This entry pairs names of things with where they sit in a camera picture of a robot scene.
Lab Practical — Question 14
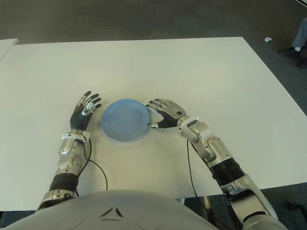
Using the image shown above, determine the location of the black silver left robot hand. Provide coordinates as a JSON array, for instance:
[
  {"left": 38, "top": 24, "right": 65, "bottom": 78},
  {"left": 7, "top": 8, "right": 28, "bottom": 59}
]
[{"left": 69, "top": 90, "right": 103, "bottom": 131}]

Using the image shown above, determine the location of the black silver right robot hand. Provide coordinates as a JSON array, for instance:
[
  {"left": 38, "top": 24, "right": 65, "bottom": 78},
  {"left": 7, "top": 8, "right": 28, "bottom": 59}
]
[{"left": 143, "top": 98, "right": 188, "bottom": 130}]

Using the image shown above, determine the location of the blue round plate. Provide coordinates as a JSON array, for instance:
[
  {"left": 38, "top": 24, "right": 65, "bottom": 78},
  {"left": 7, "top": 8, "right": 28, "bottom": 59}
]
[{"left": 100, "top": 98, "right": 153, "bottom": 142}]

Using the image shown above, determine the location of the grey robot torso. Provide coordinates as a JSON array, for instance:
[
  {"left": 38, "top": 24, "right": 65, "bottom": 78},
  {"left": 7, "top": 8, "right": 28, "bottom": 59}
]
[{"left": 2, "top": 189, "right": 212, "bottom": 230}]

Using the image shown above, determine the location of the white side table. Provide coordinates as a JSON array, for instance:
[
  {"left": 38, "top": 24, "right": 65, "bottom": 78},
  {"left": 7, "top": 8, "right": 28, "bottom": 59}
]
[{"left": 0, "top": 38, "right": 19, "bottom": 60}]

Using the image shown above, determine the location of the black shoe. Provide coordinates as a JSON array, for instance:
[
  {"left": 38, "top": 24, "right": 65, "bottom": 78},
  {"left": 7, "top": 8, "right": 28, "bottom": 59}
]
[{"left": 278, "top": 46, "right": 302, "bottom": 57}]

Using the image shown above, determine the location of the grey trouser leg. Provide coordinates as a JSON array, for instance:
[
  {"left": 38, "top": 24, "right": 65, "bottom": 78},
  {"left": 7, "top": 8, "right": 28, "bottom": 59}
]
[{"left": 292, "top": 18, "right": 307, "bottom": 48}]

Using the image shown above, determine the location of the black chair base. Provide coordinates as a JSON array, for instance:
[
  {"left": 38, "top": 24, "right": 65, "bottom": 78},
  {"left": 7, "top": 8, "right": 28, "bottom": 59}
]
[{"left": 287, "top": 202, "right": 307, "bottom": 216}]

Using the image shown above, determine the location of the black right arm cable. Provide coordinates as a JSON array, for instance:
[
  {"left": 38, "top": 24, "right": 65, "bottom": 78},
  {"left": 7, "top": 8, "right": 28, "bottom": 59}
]
[{"left": 186, "top": 140, "right": 209, "bottom": 220}]

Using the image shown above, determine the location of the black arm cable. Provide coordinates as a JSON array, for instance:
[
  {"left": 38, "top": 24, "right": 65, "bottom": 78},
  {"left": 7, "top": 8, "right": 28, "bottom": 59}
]
[
  {"left": 76, "top": 138, "right": 108, "bottom": 196},
  {"left": 186, "top": 140, "right": 209, "bottom": 220}
]

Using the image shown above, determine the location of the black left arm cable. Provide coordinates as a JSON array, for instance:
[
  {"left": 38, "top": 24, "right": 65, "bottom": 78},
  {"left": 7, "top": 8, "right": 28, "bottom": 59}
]
[{"left": 76, "top": 138, "right": 108, "bottom": 196}]

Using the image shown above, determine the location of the black table base frame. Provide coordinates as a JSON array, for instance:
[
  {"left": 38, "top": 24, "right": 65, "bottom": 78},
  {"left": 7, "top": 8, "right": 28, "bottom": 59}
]
[{"left": 178, "top": 195, "right": 231, "bottom": 226}]

